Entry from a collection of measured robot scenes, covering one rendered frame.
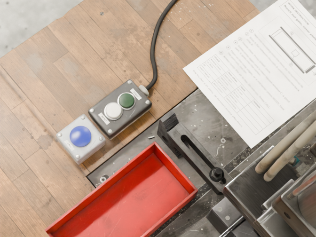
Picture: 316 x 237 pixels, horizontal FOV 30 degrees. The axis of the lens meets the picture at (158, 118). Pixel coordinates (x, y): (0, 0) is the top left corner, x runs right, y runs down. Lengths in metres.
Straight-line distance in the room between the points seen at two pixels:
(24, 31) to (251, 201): 1.54
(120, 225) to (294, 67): 0.48
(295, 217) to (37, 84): 0.62
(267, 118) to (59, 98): 0.41
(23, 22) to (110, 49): 1.11
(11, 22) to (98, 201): 1.30
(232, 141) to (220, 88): 0.11
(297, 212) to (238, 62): 0.53
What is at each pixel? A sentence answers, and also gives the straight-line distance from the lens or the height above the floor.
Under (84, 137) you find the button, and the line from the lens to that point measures 1.10.
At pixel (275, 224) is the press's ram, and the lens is 0.84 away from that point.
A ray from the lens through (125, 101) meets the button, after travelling 1.12.
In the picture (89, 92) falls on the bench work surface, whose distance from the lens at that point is 1.17.
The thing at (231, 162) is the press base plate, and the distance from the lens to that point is 1.14.
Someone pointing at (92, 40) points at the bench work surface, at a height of 0.90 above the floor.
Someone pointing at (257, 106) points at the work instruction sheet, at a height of 0.90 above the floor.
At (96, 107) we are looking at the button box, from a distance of 1.12.
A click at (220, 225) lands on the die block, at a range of 1.06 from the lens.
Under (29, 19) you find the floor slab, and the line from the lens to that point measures 2.29.
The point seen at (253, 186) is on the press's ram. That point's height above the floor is 1.14.
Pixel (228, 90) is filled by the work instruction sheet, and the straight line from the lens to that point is 1.19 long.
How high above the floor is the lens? 1.98
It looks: 70 degrees down
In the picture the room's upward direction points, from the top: 10 degrees clockwise
